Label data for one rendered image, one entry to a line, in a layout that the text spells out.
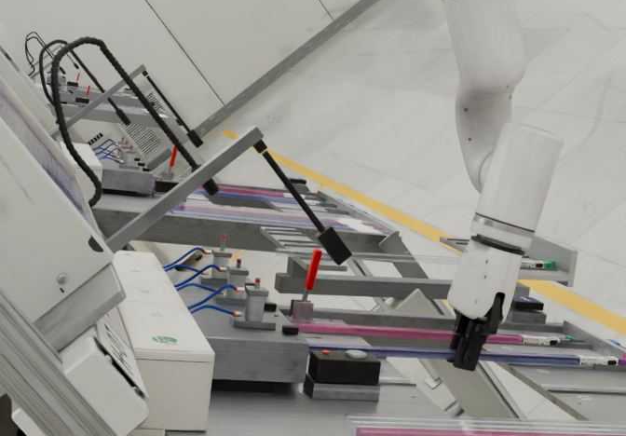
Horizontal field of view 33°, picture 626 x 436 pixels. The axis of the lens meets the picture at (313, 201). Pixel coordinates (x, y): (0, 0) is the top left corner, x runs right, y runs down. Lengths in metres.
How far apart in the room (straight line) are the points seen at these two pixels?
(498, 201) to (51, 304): 0.68
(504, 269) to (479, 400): 0.66
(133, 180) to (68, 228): 1.69
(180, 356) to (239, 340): 0.16
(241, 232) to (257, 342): 1.15
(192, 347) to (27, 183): 0.25
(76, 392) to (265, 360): 0.43
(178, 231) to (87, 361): 1.53
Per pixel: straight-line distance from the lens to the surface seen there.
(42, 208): 0.90
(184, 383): 1.04
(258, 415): 1.13
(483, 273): 1.40
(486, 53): 1.37
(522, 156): 1.40
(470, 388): 2.01
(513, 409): 2.61
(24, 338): 0.78
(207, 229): 2.31
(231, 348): 1.18
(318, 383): 1.20
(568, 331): 1.72
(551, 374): 1.47
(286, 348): 1.19
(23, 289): 0.92
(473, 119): 1.48
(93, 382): 0.79
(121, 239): 1.19
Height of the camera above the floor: 1.59
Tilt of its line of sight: 16 degrees down
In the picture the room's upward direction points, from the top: 37 degrees counter-clockwise
